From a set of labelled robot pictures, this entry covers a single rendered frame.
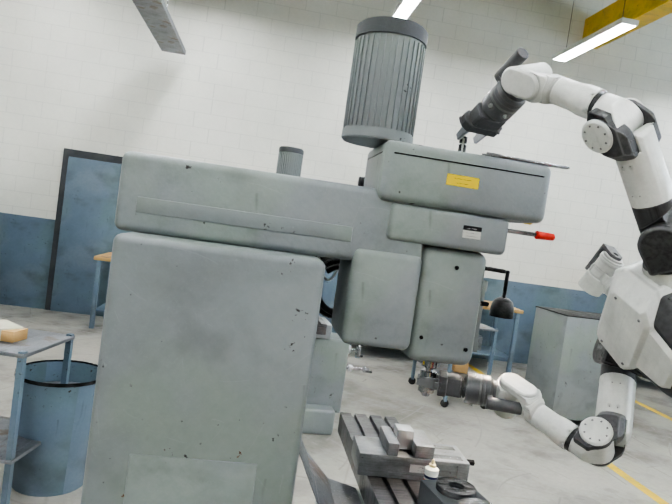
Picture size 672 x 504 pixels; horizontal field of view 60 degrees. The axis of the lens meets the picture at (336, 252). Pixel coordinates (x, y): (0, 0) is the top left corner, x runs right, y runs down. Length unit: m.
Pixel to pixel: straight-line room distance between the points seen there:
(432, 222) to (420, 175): 0.13
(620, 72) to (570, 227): 2.41
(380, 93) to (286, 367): 0.75
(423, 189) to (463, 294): 0.31
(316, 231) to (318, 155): 6.71
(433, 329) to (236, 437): 0.59
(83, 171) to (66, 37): 1.75
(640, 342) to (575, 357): 4.68
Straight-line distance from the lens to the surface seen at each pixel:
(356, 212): 1.52
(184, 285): 1.40
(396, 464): 1.91
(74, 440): 3.57
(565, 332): 6.09
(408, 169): 1.54
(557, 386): 6.18
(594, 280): 1.68
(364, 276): 1.53
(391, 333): 1.56
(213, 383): 1.44
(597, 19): 9.52
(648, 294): 1.49
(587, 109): 1.43
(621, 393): 1.71
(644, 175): 1.42
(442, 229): 1.57
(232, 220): 1.50
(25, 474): 3.67
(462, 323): 1.64
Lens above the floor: 1.65
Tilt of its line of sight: 3 degrees down
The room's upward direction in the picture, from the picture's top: 8 degrees clockwise
